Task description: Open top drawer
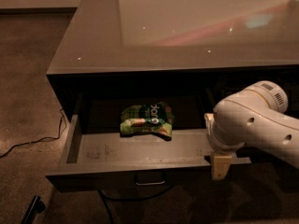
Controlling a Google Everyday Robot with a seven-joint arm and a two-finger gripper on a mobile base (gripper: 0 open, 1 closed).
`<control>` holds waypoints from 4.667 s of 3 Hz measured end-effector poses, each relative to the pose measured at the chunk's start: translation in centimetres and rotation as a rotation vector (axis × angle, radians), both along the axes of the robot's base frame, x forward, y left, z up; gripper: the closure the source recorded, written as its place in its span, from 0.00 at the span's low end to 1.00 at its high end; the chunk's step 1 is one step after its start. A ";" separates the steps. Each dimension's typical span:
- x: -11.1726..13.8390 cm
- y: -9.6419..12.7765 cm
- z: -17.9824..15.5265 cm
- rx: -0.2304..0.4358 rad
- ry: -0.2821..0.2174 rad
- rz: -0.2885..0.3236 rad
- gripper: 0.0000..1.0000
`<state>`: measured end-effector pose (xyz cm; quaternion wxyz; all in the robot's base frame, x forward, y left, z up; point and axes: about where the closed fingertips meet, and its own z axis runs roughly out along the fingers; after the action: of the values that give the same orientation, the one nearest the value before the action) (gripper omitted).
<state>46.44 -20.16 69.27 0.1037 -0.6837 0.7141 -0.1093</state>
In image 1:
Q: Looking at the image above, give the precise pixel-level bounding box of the drawer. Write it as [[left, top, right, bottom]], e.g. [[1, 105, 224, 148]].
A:
[[45, 91, 252, 194]]

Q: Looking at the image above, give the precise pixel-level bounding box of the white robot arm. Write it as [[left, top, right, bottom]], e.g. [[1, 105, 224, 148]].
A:
[[205, 80, 299, 180]]

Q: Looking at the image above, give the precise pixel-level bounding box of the grey drawer cabinet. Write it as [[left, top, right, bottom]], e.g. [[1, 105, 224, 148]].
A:
[[46, 0, 299, 173]]

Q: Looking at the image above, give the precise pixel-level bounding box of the green snack bag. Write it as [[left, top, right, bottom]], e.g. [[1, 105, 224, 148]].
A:
[[120, 102, 175, 141]]

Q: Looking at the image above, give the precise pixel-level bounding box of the black object on floor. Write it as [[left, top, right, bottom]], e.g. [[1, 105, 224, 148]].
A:
[[21, 196, 46, 224]]

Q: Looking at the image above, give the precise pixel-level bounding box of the thick black floor cable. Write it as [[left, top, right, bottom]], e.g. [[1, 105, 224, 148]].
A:
[[97, 185, 176, 224]]

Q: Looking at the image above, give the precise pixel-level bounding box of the thin black floor cable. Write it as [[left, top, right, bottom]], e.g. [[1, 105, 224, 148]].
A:
[[0, 108, 66, 159]]

